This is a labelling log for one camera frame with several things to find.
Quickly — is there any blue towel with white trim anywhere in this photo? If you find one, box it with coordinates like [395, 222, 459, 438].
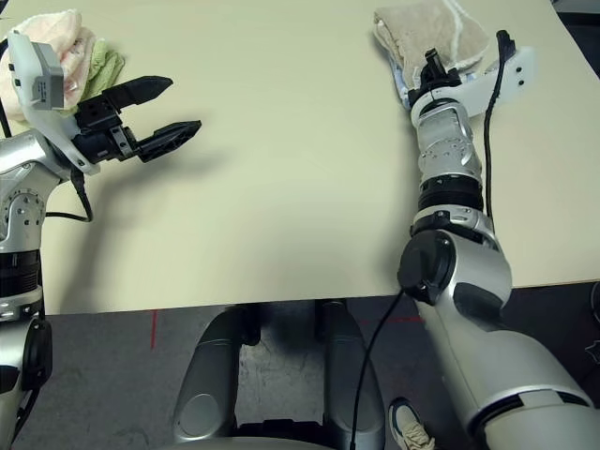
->
[386, 53, 498, 107]

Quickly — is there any grey white sneaker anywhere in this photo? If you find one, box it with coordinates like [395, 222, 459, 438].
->
[387, 397, 440, 450]

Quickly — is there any green fluffy towel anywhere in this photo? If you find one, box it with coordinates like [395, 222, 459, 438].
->
[79, 39, 127, 102]

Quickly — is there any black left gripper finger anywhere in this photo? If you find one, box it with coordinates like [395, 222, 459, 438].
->
[135, 120, 203, 164]
[77, 73, 174, 113]

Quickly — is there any pink fluffy towel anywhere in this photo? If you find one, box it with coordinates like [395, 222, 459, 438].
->
[0, 9, 102, 124]

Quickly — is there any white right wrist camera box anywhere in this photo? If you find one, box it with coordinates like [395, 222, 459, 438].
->
[430, 30, 536, 118]

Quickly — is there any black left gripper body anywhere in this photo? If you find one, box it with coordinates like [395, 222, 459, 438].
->
[69, 96, 142, 165]

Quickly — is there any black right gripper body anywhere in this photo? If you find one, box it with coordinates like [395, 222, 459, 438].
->
[406, 47, 465, 108]

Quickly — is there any beige towel with white trim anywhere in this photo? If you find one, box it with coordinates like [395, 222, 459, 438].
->
[372, 0, 492, 93]

